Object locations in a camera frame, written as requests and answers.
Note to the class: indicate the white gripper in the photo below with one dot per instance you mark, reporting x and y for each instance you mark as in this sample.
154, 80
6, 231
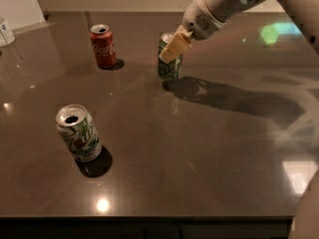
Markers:
200, 20

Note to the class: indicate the dark green soda can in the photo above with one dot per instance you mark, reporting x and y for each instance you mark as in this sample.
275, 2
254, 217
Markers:
170, 71

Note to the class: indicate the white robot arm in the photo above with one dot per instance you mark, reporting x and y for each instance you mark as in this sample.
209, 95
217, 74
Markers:
303, 13

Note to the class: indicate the red coke can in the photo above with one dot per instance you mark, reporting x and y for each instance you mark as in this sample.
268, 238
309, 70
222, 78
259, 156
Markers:
103, 46

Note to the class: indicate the white 7up can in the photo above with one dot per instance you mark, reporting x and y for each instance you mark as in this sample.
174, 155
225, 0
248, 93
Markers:
76, 127

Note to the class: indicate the white container at left edge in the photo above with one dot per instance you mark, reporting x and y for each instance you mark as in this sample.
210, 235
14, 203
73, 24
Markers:
7, 37

